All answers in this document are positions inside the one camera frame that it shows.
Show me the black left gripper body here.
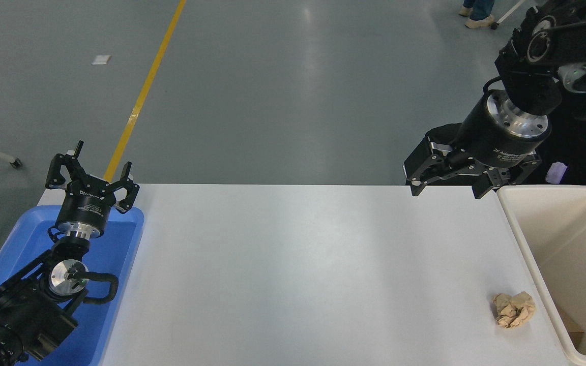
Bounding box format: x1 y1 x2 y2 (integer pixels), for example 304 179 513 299
55 178 118 236

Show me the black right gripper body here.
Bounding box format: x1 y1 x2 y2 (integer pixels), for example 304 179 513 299
451 95 551 171

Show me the tan paper ball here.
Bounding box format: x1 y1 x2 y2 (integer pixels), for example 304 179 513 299
492 291 536 329

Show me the blue plastic tray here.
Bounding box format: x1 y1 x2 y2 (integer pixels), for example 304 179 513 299
0 205 145 366

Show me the large pale plastic bin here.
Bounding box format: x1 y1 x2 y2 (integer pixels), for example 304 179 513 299
496 185 586 366

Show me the person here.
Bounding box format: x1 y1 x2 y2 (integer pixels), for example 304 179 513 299
458 0 497 29
405 66 586 200

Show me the white wheeled stand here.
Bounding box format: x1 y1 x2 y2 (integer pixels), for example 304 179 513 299
490 0 528 30

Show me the brown cardboard piece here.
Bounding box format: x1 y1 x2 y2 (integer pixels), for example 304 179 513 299
558 305 585 347

